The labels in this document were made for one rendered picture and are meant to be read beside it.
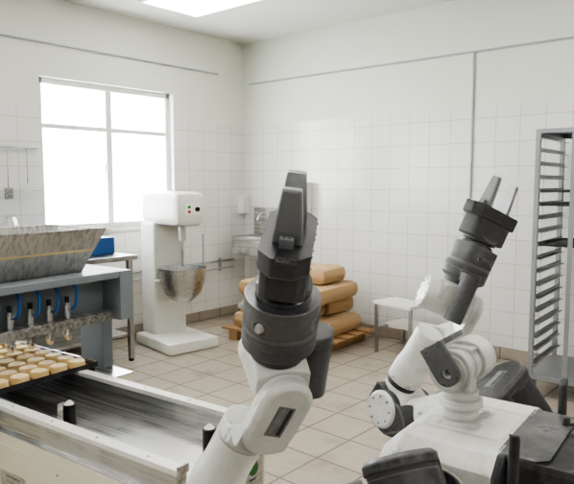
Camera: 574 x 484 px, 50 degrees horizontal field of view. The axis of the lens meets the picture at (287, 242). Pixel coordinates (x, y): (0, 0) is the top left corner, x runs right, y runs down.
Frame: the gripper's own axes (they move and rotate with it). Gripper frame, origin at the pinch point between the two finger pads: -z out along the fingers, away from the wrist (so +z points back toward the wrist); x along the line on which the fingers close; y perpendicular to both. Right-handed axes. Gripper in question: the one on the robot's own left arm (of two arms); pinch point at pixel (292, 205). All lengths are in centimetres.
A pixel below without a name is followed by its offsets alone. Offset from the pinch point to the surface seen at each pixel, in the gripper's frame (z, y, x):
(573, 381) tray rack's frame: 232, 179, 281
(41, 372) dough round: 95, -71, 71
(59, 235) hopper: 63, -74, 93
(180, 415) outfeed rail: 91, -27, 58
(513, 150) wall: 129, 144, 436
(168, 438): 89, -27, 48
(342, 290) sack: 268, 24, 410
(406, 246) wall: 238, 78, 453
